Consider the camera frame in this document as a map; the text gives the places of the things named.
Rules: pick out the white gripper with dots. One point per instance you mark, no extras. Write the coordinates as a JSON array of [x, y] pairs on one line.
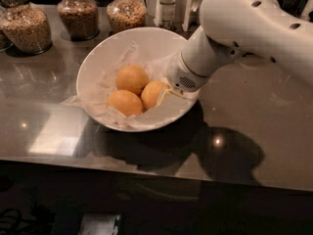
[[181, 74]]

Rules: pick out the orange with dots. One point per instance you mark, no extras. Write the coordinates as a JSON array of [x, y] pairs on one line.
[[132, 78], [151, 92], [126, 102]]

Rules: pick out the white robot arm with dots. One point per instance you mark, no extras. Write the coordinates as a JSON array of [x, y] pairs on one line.
[[230, 28]]

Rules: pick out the white bowl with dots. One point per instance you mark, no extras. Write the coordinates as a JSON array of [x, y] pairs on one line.
[[157, 38]]

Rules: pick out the white crumpled paper liner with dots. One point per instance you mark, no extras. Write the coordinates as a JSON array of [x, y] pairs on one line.
[[96, 81]]

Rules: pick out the right glass cereal jar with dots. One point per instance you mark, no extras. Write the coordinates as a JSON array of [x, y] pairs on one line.
[[126, 14]]

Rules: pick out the glass cereal jar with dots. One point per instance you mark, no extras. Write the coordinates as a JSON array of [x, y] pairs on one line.
[[80, 18], [26, 27], [126, 14]]

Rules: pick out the clear glass bottle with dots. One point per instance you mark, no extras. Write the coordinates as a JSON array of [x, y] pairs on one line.
[[166, 13]]

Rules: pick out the white stand behind bottle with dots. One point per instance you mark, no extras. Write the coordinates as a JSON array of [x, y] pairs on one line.
[[186, 13]]

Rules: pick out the middle glass cereal jar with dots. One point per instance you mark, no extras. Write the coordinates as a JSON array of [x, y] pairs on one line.
[[80, 18]]

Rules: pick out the grey box below counter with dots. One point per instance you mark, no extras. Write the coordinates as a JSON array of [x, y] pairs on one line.
[[99, 224]]

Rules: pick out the left glass cereal jar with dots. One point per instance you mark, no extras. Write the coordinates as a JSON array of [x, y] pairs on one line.
[[26, 27]]

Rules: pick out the partial glass jar far left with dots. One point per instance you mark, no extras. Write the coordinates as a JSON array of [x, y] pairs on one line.
[[5, 42]]

